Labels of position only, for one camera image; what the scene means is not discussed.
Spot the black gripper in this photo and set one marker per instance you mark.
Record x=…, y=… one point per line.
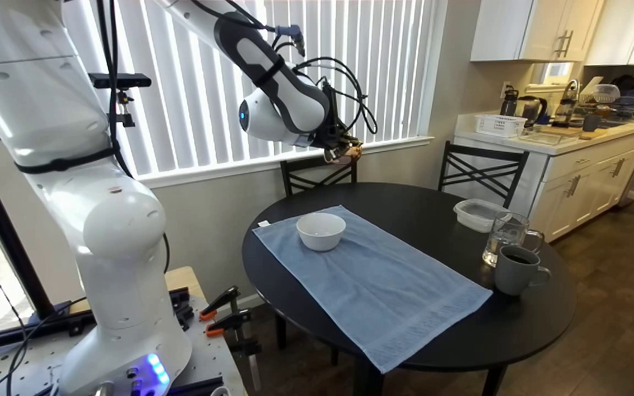
x=333, y=137

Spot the white counter island cabinet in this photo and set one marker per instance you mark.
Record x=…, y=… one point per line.
x=589, y=178

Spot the white ceramic bowl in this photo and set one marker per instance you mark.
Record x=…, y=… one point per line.
x=322, y=235

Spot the blue cloth towel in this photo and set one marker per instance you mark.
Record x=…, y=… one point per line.
x=406, y=310

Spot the black coffee maker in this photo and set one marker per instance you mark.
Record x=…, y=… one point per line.
x=526, y=107

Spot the white bowl at edge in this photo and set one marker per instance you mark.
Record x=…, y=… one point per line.
x=479, y=215

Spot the white upper cabinets above island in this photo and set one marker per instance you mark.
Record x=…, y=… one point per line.
x=538, y=29

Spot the black orange-tipped clamp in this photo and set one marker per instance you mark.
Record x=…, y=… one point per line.
x=230, y=322
x=219, y=303

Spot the black camera on stand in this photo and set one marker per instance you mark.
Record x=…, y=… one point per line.
x=122, y=81

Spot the dark mug on counter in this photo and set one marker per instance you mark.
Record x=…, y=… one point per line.
x=591, y=123

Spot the robot base mounting platform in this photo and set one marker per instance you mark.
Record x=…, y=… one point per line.
x=209, y=359

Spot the white plastic basket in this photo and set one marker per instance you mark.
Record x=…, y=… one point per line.
x=500, y=124

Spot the grey ceramic mug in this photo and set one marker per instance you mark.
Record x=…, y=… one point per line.
x=514, y=276

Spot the round black table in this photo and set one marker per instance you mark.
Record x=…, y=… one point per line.
x=479, y=332

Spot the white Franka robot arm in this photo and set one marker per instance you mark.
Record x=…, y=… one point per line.
x=110, y=235

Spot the black cross-back chair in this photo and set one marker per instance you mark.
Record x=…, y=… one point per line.
x=484, y=149
x=284, y=184

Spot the white vertical window blinds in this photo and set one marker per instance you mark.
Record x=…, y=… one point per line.
x=406, y=73

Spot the clear drinking glass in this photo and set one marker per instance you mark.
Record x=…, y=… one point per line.
x=503, y=243

